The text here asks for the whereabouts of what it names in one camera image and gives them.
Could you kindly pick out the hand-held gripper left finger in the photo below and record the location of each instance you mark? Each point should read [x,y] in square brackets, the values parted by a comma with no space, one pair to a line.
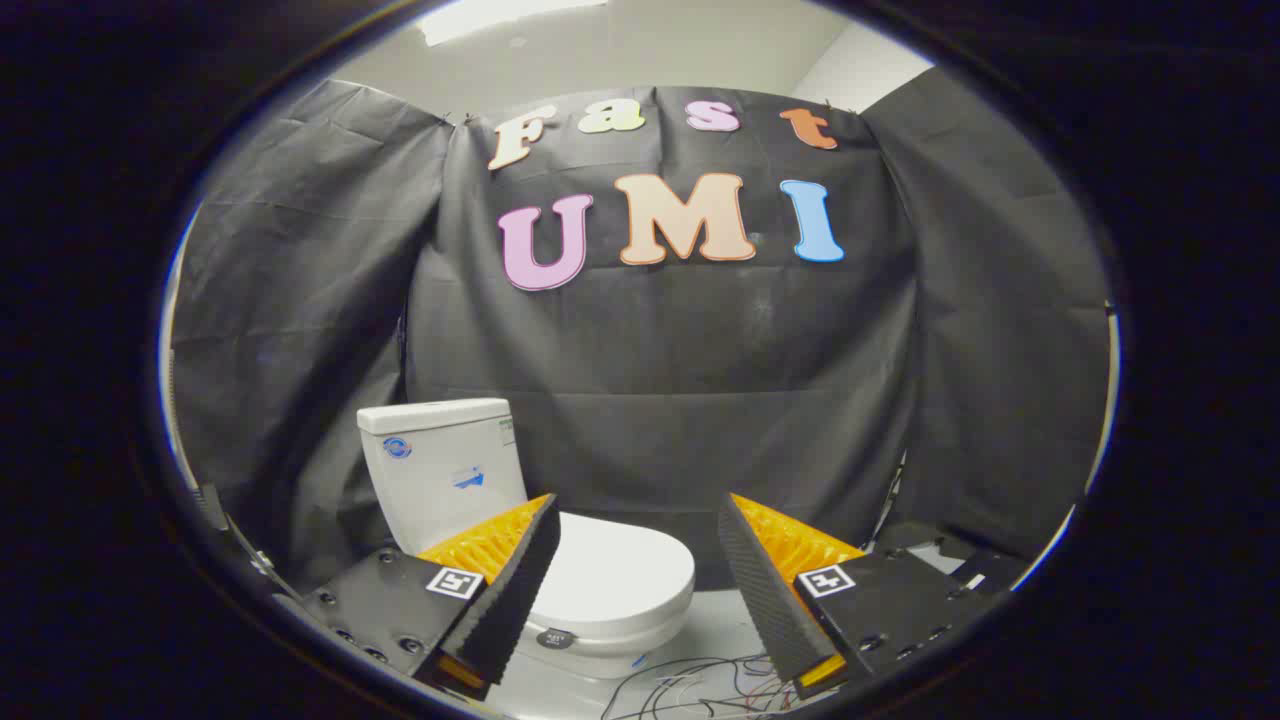
[520,580]

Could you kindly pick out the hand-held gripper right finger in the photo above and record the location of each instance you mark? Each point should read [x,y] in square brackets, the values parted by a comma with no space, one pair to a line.
[760,590]

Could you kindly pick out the white toilet lid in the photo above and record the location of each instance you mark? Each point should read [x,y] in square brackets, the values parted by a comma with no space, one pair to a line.
[620,560]

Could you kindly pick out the white toilet with tank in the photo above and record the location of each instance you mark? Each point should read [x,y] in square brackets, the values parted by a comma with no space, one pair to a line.
[440,490]

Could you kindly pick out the white toilet seat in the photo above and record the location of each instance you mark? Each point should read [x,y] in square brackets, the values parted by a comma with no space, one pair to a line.
[645,634]

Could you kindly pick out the black box with white label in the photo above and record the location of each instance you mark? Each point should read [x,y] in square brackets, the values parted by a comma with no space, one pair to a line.
[990,572]

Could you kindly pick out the black backdrop cloth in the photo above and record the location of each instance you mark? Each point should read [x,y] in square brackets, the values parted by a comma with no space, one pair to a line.
[660,350]

